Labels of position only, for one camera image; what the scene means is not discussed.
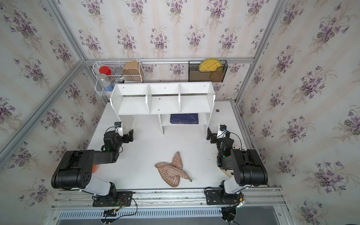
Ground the white wooden bookshelf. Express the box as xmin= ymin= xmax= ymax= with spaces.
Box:
xmin=110 ymin=82 xmax=216 ymax=132

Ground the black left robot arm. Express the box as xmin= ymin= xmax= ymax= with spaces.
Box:
xmin=51 ymin=127 xmax=134 ymax=197

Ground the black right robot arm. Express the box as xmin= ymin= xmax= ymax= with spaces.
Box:
xmin=206 ymin=125 xmax=269 ymax=197

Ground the dark blue book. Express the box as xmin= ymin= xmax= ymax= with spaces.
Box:
xmin=170 ymin=113 xmax=199 ymax=124

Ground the star patterned plate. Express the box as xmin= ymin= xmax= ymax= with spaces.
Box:
xmin=217 ymin=147 xmax=233 ymax=177

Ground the clear plastic bottle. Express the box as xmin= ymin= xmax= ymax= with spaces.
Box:
xmin=97 ymin=74 xmax=113 ymax=92

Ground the round brown woven coaster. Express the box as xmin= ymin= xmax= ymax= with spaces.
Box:
xmin=210 ymin=71 xmax=225 ymax=83

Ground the black mesh basket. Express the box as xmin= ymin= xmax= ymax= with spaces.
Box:
xmin=188 ymin=60 xmax=228 ymax=82

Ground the brown cardboard box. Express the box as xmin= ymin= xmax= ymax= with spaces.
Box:
xmin=122 ymin=61 xmax=142 ymax=82

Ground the red lid jar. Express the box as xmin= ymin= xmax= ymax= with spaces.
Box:
xmin=99 ymin=66 xmax=112 ymax=76

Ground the yellow woven mat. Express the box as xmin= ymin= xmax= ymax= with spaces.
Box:
xmin=198 ymin=58 xmax=222 ymax=72

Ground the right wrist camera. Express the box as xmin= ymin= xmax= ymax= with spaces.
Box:
xmin=217 ymin=124 xmax=227 ymax=139

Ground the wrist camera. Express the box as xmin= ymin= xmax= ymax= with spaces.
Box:
xmin=114 ymin=121 xmax=124 ymax=137
xmin=217 ymin=124 xmax=227 ymax=139

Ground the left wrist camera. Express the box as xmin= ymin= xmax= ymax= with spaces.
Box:
xmin=114 ymin=121 xmax=124 ymax=137

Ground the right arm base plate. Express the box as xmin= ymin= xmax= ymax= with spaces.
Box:
xmin=203 ymin=187 xmax=244 ymax=206

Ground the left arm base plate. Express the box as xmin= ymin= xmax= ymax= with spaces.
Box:
xmin=92 ymin=191 xmax=133 ymax=207

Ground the white wire basket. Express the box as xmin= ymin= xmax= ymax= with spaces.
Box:
xmin=92 ymin=61 xmax=144 ymax=97

